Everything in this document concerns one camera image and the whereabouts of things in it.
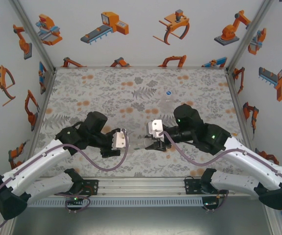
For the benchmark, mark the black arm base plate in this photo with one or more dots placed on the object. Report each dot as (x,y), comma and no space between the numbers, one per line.
(94,187)
(191,187)

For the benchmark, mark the small circuit board green light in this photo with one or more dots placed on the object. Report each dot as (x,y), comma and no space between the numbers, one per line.
(75,198)
(208,203)

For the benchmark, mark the white bottle cap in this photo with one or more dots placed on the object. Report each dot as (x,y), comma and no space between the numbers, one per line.
(147,144)

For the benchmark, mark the clear plastic bottle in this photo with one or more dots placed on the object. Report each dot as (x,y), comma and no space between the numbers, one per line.
(167,104)

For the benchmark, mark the floral patterned table mat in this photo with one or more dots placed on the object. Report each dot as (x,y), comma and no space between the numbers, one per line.
(204,73)

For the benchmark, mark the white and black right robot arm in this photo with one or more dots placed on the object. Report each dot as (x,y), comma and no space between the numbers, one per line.
(248,159)

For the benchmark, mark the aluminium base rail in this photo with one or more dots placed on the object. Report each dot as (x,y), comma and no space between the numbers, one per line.
(140,186)

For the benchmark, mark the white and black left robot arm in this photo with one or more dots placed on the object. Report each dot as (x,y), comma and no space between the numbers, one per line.
(37,164)

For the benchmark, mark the aluminium frame rail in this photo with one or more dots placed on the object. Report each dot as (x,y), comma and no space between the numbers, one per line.
(42,107)
(140,67)
(238,110)

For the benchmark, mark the aluminium frame post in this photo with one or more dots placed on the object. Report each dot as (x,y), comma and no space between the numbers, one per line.
(7,227)
(249,36)
(35,39)
(274,222)

